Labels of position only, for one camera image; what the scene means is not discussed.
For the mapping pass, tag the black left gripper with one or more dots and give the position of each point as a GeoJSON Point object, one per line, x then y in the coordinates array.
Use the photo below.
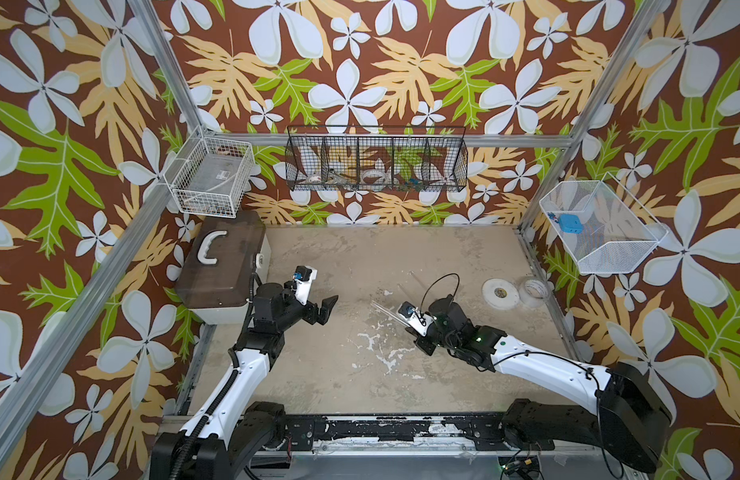
{"type": "Point", "coordinates": [311, 316]}

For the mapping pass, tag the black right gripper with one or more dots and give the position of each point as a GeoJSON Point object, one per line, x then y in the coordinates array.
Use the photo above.
{"type": "Point", "coordinates": [420, 344]}

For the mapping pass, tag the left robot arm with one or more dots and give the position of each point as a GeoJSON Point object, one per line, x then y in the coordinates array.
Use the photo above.
{"type": "Point", "coordinates": [221, 440]}

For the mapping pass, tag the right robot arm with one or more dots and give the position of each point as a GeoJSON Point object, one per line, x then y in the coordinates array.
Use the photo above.
{"type": "Point", "coordinates": [613, 408]}

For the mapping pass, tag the white foam tape roll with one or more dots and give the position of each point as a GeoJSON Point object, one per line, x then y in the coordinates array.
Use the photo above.
{"type": "Point", "coordinates": [500, 294]}

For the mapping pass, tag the clear packing tape roll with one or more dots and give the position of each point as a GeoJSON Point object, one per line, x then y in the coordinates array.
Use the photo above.
{"type": "Point", "coordinates": [533, 292]}

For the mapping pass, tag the brown lid storage box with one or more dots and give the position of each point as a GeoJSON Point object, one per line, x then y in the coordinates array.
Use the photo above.
{"type": "Point", "coordinates": [216, 277]}

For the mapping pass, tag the blue object in basket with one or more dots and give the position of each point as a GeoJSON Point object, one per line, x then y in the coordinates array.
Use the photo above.
{"type": "Point", "coordinates": [570, 224]}

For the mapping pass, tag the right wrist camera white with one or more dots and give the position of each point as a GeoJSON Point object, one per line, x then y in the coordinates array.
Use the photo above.
{"type": "Point", "coordinates": [415, 320]}

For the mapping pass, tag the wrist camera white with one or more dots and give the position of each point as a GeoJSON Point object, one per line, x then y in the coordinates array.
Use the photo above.
{"type": "Point", "coordinates": [415, 320]}
{"type": "Point", "coordinates": [303, 278]}

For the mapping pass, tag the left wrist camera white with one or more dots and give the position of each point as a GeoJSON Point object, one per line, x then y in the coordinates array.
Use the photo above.
{"type": "Point", "coordinates": [303, 278]}

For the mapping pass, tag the black wire basket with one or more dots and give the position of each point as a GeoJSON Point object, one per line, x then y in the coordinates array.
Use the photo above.
{"type": "Point", "coordinates": [376, 158]}

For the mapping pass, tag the aluminium frame post right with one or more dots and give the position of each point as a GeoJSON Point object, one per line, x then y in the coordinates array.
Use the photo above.
{"type": "Point", "coordinates": [637, 30]}

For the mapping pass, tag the aluminium frame post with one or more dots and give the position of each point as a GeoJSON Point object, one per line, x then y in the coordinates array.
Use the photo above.
{"type": "Point", "coordinates": [168, 63]}
{"type": "Point", "coordinates": [637, 30]}

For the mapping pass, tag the white wire basket left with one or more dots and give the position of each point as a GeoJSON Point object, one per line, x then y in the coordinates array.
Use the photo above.
{"type": "Point", "coordinates": [209, 174]}

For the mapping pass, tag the white wire basket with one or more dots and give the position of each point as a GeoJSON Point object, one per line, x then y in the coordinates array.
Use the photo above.
{"type": "Point", "coordinates": [619, 230]}
{"type": "Point", "coordinates": [209, 174]}

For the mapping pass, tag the white wire basket right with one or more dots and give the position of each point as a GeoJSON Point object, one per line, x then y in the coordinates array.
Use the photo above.
{"type": "Point", "coordinates": [619, 230]}

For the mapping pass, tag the aluminium frame post left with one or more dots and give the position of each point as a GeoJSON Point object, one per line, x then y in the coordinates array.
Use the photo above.
{"type": "Point", "coordinates": [168, 63]}

